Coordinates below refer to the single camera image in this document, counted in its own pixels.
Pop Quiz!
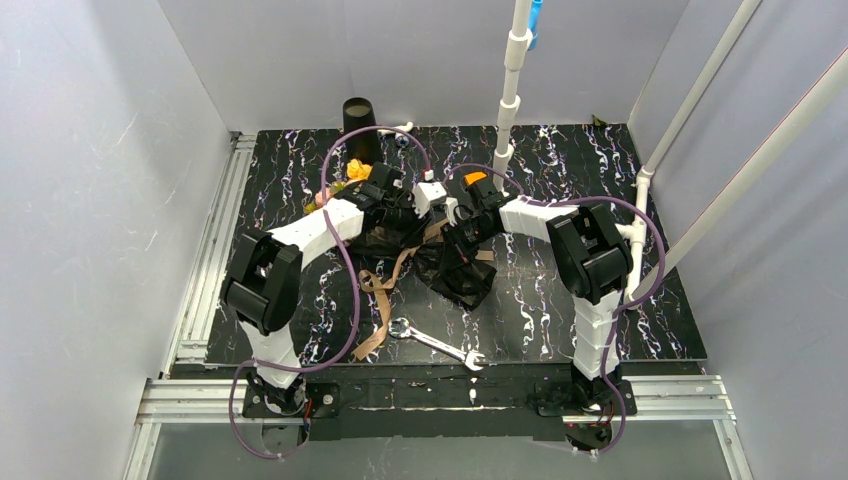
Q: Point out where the tan satin ribbon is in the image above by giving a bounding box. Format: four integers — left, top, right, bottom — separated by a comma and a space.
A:
351, 218, 495, 363

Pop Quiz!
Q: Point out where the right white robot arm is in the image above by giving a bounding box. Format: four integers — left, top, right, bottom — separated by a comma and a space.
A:
437, 174, 633, 381

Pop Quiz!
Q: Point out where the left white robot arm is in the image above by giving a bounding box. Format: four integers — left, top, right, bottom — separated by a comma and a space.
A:
220, 163, 443, 391

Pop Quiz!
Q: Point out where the black cone vase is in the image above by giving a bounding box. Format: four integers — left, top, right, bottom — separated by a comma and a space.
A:
343, 97, 384, 165

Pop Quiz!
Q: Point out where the orange tape measure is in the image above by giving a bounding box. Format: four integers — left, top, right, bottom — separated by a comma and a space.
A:
463, 171, 488, 187

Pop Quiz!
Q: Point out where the small white pipe fitting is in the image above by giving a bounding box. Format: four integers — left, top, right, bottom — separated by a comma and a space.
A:
378, 121, 414, 148

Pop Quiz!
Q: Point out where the silver combination wrench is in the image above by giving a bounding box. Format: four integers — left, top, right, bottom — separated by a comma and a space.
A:
388, 317, 484, 372

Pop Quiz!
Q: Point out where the blue clip on pipe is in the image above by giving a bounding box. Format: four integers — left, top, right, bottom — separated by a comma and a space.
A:
528, 0, 544, 51

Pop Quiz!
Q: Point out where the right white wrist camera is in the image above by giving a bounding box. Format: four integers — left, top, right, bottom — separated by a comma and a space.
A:
442, 196, 461, 226

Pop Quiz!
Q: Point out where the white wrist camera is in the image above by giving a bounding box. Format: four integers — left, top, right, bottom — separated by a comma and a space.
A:
442, 196, 461, 226
412, 169, 447, 218

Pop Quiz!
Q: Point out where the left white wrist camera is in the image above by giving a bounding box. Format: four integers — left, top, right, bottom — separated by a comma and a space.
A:
412, 169, 447, 218

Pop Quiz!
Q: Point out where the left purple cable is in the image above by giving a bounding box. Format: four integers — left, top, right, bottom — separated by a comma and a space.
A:
228, 125, 433, 462

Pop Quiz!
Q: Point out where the white pvc pipe frame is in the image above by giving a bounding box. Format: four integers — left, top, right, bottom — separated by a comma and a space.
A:
493, 0, 848, 311

